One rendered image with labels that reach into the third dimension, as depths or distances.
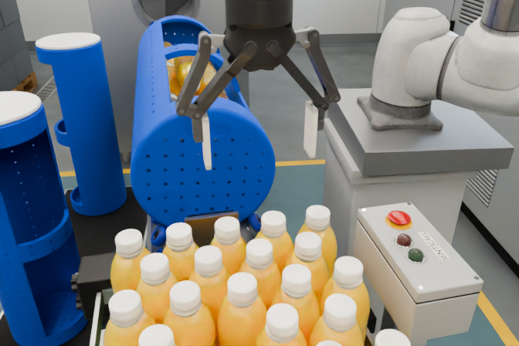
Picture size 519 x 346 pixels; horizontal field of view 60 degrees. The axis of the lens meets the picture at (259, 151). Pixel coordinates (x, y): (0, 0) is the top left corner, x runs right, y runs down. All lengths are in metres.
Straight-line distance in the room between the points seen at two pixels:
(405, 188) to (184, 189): 0.57
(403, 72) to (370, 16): 5.18
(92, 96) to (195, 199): 1.40
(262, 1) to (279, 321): 0.36
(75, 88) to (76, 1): 3.98
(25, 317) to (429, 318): 1.43
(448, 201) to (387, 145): 0.26
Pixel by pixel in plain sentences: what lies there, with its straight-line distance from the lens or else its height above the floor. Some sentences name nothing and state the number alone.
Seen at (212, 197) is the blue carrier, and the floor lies 1.04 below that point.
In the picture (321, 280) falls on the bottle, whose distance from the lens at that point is 0.71.
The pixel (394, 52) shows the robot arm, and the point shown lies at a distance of 1.13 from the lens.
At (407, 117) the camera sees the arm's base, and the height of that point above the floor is 1.10.
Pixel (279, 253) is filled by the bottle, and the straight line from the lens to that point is 0.74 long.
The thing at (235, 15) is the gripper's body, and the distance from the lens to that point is 0.50.
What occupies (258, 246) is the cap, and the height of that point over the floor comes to 1.12.
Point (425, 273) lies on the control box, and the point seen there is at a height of 1.10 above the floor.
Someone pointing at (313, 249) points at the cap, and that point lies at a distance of 0.68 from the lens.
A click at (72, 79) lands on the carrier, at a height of 0.89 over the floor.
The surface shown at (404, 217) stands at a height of 1.11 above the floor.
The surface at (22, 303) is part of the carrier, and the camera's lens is 1.79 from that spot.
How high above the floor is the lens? 1.54
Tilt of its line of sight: 28 degrees down
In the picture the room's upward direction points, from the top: straight up
